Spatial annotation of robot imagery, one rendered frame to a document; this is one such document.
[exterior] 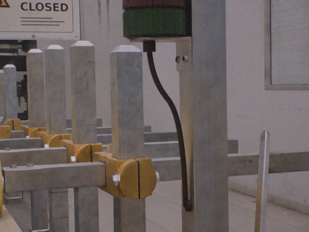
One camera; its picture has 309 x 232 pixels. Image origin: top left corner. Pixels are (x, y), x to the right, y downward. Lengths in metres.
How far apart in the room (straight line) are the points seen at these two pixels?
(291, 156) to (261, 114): 4.98
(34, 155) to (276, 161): 0.41
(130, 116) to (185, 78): 0.24
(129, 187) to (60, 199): 0.54
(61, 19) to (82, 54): 1.83
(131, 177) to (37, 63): 0.80
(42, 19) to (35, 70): 1.33
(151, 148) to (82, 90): 0.18
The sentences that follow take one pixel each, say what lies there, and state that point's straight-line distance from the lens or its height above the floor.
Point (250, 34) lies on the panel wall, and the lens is 6.15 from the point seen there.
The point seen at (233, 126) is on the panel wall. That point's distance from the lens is 6.48.
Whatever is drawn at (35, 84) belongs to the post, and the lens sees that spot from 1.57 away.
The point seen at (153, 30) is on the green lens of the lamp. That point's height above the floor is 1.11.
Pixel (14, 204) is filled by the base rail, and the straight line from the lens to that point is 2.10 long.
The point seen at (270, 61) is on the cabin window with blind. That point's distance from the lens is 5.89.
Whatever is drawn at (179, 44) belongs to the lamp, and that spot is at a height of 1.10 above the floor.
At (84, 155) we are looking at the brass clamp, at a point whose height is 0.95.
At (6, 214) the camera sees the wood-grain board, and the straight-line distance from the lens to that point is 0.88.
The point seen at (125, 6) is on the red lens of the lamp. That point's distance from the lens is 0.60.
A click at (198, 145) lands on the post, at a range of 0.61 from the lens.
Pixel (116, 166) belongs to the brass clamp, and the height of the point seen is 0.96.
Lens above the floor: 1.07
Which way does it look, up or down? 3 degrees down
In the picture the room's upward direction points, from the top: 1 degrees counter-clockwise
